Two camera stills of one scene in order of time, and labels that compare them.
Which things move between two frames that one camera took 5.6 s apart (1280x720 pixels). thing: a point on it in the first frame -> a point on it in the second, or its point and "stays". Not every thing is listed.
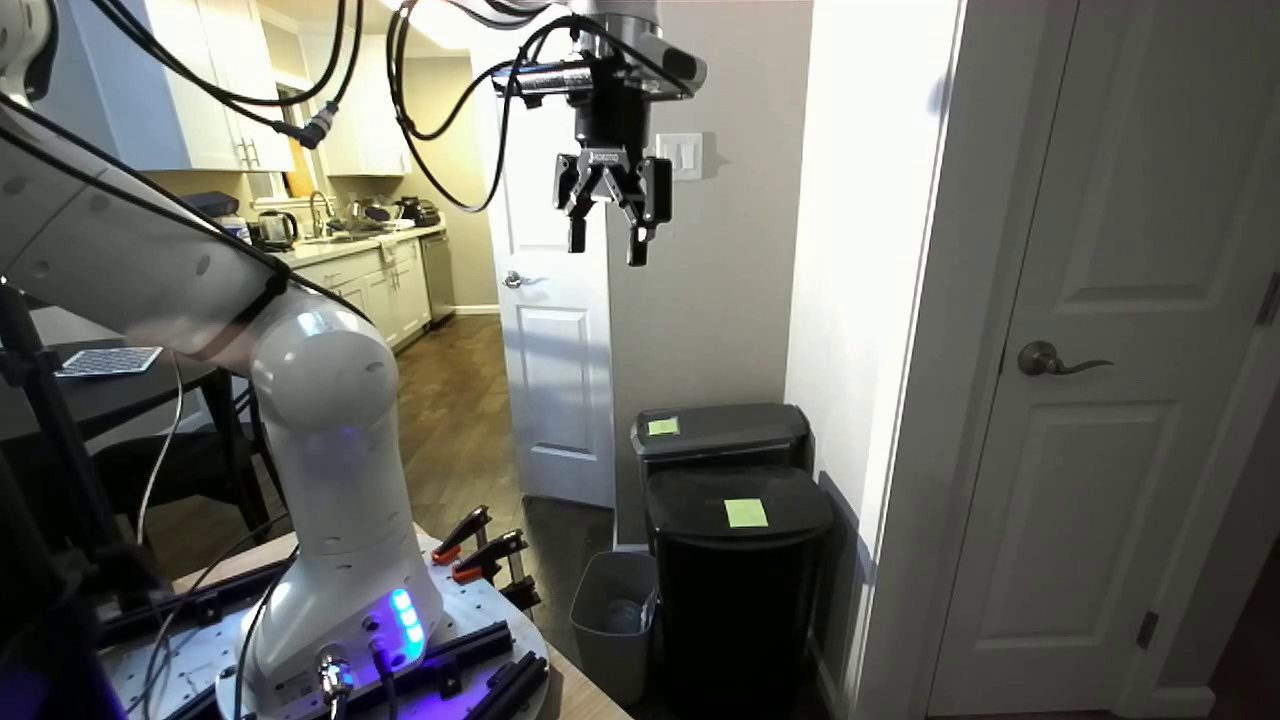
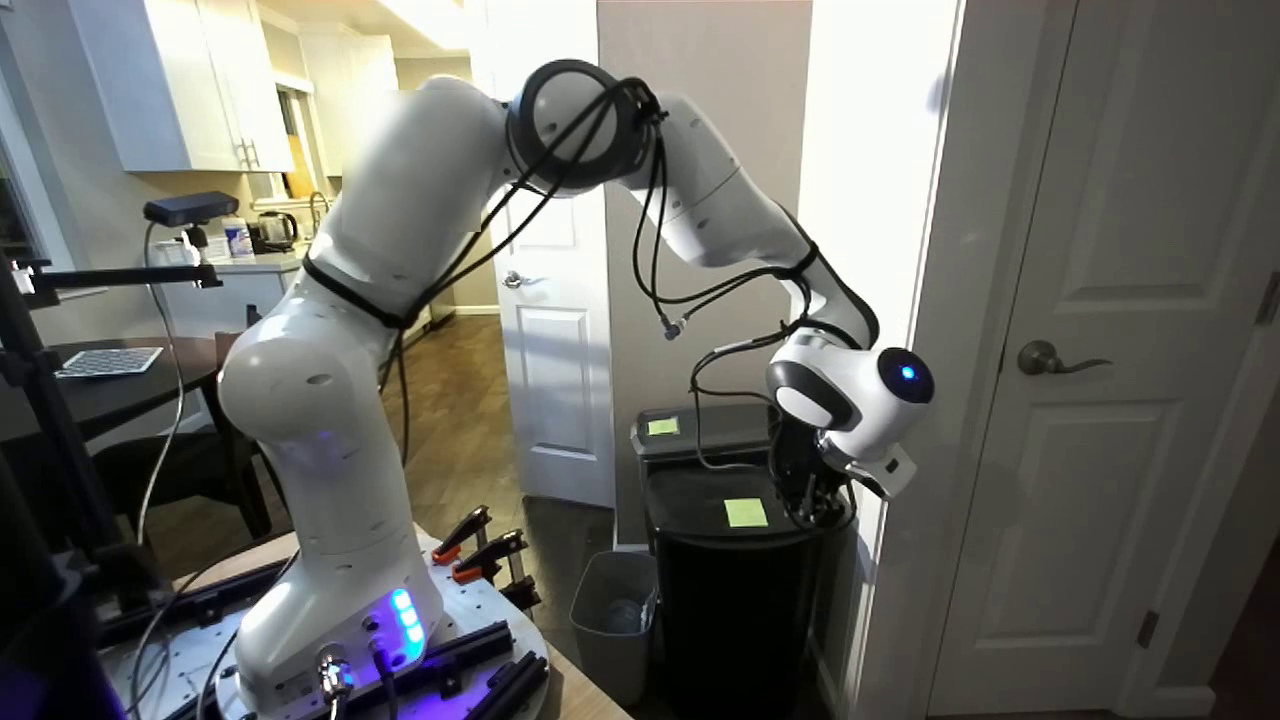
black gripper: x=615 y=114 -> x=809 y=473
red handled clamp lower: x=489 y=563 stays
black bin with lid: x=737 y=590 stays
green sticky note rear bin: x=661 y=424 stays
